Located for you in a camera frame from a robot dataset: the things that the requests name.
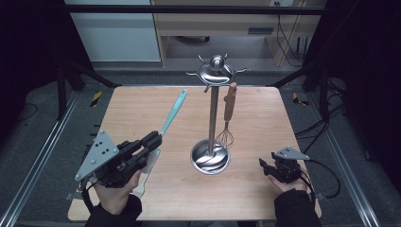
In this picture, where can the light wooden desk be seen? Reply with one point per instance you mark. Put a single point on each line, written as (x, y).
(217, 23)

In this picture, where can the teal silicone spatula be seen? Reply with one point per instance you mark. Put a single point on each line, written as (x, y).
(174, 110)

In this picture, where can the black curtain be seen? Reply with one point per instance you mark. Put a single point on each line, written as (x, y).
(28, 47)
(369, 63)

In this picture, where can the person's right hand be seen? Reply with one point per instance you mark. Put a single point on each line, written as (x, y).
(290, 186)

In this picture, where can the yellow black floor tape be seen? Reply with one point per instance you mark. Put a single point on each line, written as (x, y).
(296, 99)
(96, 98)

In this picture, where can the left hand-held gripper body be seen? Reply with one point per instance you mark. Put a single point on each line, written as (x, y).
(101, 154)

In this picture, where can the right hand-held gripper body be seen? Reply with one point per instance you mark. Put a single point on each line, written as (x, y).
(288, 168)

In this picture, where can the person's left hand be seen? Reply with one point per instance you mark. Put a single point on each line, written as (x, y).
(115, 198)

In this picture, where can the black horizontal frame bar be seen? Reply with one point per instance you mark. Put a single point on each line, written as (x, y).
(189, 9)

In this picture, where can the steel utensil stand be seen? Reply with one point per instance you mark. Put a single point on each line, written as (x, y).
(213, 119)

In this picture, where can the white cabinet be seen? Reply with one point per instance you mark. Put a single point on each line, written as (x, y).
(116, 34)

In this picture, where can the black metal stand frame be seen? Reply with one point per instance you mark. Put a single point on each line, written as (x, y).
(61, 94)
(323, 97)

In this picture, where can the grey tape piece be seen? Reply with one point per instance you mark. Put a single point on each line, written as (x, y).
(71, 196)

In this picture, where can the aluminium floor rail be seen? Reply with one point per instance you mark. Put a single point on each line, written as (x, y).
(41, 157)
(346, 164)

